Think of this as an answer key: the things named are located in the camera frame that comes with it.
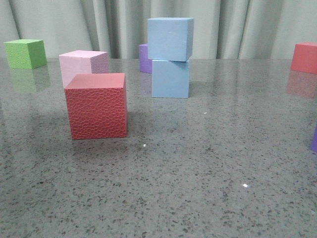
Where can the light blue cube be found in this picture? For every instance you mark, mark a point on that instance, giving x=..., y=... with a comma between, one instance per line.
x=170, y=38
x=170, y=79

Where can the purple foam cube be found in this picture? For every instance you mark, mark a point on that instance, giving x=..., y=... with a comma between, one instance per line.
x=145, y=64

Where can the large red textured cube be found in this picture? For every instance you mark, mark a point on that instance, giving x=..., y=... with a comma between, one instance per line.
x=97, y=106

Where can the pink foam cube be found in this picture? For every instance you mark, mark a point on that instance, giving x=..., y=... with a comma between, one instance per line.
x=80, y=61

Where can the grey-green pleated curtain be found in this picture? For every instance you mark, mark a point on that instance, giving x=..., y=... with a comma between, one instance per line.
x=224, y=29

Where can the green foam cube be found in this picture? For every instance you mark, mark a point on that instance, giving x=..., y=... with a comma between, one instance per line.
x=25, y=53

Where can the purple cube at edge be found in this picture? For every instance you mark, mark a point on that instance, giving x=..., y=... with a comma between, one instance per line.
x=314, y=141

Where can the far right red cube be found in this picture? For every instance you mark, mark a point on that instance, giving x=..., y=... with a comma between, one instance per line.
x=305, y=58

